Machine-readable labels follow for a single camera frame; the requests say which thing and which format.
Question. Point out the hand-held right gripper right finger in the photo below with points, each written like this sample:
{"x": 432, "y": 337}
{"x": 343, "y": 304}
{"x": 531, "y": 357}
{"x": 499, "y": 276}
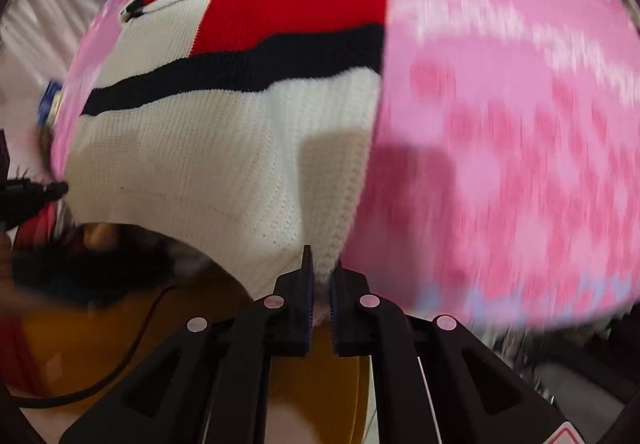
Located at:
{"x": 336, "y": 319}

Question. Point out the yellow wooden stool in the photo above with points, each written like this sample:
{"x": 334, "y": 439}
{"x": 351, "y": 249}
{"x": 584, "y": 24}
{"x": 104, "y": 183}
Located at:
{"x": 165, "y": 349}

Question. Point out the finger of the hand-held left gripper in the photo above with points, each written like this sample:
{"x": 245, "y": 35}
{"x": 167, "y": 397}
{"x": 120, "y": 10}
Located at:
{"x": 37, "y": 196}

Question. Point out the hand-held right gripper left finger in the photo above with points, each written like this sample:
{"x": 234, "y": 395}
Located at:
{"x": 306, "y": 319}

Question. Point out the pink patterned blanket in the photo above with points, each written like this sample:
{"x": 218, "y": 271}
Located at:
{"x": 500, "y": 149}

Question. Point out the white red navy knit sweater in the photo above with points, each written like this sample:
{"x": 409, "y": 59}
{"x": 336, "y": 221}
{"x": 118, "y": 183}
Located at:
{"x": 225, "y": 134}

